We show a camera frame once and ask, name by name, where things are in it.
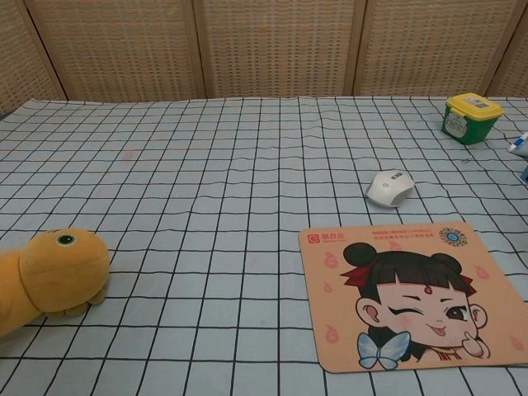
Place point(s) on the white computer mouse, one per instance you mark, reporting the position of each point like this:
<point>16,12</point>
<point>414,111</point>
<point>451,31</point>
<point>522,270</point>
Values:
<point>385,187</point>

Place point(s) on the orange plush toy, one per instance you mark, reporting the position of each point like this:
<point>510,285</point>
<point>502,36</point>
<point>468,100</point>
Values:
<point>49,280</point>

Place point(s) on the blue object at table edge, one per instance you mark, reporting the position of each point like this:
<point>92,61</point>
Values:
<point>525,173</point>

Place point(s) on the woven rattan folding screen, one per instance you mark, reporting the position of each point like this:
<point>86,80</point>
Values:
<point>264,47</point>

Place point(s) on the cartoon girl mouse pad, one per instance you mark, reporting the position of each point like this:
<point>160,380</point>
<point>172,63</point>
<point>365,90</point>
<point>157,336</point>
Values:
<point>412,297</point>

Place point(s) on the green box with yellow lid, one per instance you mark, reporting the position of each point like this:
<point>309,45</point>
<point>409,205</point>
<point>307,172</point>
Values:
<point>470,119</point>

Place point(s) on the checkered light blue tablecloth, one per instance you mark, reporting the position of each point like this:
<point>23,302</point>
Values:
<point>206,247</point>

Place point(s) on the white tube with blue cap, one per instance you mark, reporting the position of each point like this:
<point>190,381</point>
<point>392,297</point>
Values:
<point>519,144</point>

